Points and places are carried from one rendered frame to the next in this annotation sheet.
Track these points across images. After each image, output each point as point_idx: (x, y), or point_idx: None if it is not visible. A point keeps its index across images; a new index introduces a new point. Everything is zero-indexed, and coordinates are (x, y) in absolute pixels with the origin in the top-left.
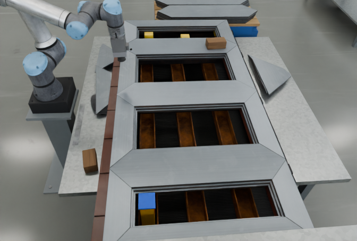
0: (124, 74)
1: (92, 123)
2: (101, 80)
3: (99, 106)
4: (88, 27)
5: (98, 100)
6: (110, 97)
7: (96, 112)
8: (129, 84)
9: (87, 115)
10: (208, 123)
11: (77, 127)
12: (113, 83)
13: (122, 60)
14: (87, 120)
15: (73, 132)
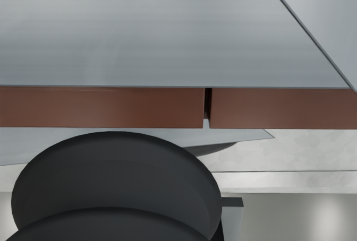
0: (79, 42)
1: (294, 138)
2: (33, 137)
3: (224, 130)
4: None
5: (184, 136)
6: (322, 121)
7: (264, 137)
8: None
9: (247, 156)
10: None
11: (305, 181)
12: (166, 111)
13: (196, 217)
14: (274, 155)
15: (326, 189)
